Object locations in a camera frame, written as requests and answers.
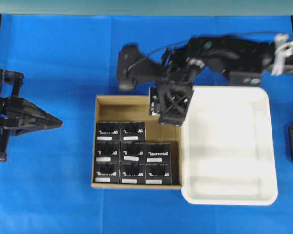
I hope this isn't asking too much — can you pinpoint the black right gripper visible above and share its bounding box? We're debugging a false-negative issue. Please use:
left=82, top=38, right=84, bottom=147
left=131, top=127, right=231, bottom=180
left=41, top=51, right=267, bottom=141
left=158, top=47, right=205, bottom=126

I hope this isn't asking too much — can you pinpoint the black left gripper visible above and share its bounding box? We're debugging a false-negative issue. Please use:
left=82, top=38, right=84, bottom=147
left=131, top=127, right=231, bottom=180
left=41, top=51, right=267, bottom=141
left=0, top=69, right=63, bottom=136

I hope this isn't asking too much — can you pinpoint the black box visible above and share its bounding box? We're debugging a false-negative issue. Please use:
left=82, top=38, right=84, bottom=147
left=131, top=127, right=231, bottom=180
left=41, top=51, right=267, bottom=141
left=120, top=163, right=146, bottom=185
left=95, top=142, right=120, bottom=163
left=146, top=164, right=172, bottom=185
left=94, top=163, right=120, bottom=184
left=149, top=87, right=161, bottom=116
left=120, top=142, right=146, bottom=164
left=95, top=122, right=120, bottom=142
left=146, top=143, right=171, bottom=164
left=120, top=121, right=146, bottom=142

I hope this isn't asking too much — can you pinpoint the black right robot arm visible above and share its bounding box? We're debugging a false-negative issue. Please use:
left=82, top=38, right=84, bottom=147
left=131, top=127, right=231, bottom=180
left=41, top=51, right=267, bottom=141
left=155, top=33, right=293, bottom=126

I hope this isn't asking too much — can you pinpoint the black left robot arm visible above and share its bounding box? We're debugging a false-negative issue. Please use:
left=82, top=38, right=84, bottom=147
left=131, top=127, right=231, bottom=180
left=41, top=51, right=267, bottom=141
left=0, top=69, right=63, bottom=162

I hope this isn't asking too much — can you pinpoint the open cardboard box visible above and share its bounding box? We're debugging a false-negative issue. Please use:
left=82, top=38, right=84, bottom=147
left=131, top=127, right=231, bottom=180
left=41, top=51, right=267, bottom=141
left=91, top=95, right=182, bottom=190

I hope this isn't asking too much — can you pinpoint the blue table cloth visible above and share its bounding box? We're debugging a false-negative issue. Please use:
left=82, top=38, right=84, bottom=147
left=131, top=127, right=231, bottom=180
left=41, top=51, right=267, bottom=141
left=0, top=15, right=293, bottom=234

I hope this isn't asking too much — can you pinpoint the white plastic tray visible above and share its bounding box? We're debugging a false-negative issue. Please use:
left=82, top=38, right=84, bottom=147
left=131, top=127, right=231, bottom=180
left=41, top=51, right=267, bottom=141
left=180, top=86, right=278, bottom=206

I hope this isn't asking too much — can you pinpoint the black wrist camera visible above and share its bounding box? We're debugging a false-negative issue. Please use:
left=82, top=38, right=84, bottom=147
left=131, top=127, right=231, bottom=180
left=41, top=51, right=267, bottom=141
left=116, top=44, right=164, bottom=91

